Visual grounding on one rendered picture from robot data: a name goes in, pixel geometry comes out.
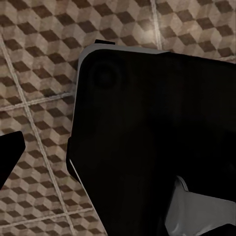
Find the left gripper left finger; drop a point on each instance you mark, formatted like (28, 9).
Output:
(12, 146)

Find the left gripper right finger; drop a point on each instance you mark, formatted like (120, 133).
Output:
(228, 146)

